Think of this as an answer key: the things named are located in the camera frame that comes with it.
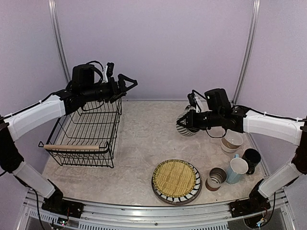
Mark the light blue faceted cup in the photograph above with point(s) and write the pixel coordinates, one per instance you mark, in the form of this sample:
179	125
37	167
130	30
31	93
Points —
236	169

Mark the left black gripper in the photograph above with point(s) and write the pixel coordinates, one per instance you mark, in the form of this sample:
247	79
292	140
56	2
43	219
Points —
116	93

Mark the yellow woven bamboo mat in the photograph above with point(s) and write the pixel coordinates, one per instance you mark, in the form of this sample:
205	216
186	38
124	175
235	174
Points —
174	178

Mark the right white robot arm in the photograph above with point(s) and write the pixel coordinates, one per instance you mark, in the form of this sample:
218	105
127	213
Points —
242	119

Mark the left aluminium frame post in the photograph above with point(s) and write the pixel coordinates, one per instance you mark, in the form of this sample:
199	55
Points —
58	40

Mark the white ceramic bowl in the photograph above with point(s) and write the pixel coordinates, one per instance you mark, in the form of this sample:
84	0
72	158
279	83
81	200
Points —
228	150

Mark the white brown ceramic cup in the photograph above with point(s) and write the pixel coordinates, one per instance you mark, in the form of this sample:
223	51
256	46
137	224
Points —
216	178

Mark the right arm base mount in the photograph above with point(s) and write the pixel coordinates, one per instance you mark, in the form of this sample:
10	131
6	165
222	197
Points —
245	207

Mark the striped ceramic bowl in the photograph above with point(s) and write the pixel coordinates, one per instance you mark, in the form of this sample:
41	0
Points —
183	130

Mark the beige ceramic cup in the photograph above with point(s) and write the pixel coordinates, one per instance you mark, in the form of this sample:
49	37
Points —
232	140

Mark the black white striped plate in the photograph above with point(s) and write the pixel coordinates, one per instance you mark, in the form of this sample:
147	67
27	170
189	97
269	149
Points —
195	182

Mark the grey deer pattern plate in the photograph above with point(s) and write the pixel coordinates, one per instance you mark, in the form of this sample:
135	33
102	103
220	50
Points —
199	191

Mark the dark navy cup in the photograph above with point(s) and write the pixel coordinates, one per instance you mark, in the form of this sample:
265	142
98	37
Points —
253	158

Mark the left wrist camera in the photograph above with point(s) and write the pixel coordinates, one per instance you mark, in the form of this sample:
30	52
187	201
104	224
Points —
89	75

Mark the front aluminium rail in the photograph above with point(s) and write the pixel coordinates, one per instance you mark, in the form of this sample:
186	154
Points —
99	216

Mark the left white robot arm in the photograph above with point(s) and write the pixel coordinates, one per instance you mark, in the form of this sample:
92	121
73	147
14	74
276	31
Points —
56	105

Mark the right aluminium frame post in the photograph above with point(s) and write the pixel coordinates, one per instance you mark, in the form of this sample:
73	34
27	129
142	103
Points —
248	50

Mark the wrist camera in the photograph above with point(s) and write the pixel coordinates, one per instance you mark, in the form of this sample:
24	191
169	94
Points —
216	100
89	75

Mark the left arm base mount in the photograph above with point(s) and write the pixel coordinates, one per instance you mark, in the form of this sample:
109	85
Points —
64	207

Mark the aluminium frame post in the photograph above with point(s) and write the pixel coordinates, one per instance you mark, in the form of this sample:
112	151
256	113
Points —
58	40
248	50

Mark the black wire dish rack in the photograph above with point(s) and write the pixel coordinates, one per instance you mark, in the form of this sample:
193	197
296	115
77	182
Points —
87	137

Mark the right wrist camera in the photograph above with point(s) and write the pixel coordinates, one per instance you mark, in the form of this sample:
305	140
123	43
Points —
216	100

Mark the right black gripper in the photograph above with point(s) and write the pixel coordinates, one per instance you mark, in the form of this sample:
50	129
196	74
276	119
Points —
192	122

